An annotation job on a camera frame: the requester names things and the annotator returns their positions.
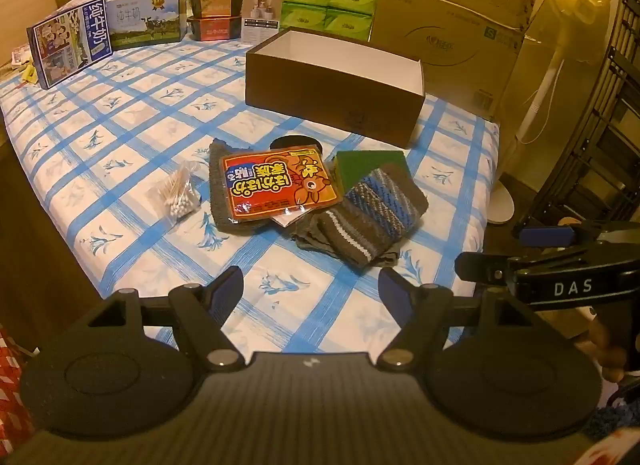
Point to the white standing fan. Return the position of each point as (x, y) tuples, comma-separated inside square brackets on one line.
[(542, 90)]

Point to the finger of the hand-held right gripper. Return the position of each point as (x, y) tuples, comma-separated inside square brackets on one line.
[(487, 269), (545, 236)]

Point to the orange instant meal tray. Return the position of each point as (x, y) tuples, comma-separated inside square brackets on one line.
[(215, 5)]

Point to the blue cartoon milk carton box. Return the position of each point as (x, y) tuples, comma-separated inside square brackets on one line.
[(65, 45)]

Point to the striped knitted cloth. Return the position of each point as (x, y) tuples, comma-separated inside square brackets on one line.
[(370, 210)]

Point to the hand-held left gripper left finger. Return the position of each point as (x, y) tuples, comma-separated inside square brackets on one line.
[(227, 291)]

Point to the blue checked bed sheet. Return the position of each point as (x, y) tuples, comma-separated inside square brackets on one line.
[(125, 120)]

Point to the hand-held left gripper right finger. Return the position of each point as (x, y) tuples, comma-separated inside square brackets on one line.
[(395, 291)]

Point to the large tan cardboard box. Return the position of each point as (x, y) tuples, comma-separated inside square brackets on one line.
[(440, 10)]

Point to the orange heat pack packet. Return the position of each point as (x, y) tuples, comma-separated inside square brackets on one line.
[(280, 182)]

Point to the black round crocheted pad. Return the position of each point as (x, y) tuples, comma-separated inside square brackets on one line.
[(290, 141)]

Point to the bag of cotton swabs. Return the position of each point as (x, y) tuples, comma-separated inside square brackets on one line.
[(177, 195)]

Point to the person's right hand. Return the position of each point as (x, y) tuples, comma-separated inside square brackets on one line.
[(607, 355)]

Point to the red instant meal tray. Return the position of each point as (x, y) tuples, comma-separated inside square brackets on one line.
[(215, 29)]

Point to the red white patterned bag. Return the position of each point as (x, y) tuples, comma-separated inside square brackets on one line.
[(12, 385)]

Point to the small yellow object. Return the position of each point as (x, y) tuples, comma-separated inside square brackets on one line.
[(29, 74)]

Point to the white product box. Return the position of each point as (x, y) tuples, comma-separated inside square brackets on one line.
[(260, 20)]

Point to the grey and blue towel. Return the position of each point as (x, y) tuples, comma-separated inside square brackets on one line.
[(214, 165)]

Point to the yellow and green sponge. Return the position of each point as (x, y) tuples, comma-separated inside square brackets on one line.
[(365, 165)]

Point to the stack of green tissue packs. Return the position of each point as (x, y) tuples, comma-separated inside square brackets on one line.
[(325, 10)]

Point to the cow print milk carton box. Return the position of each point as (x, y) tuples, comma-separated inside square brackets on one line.
[(145, 20)]

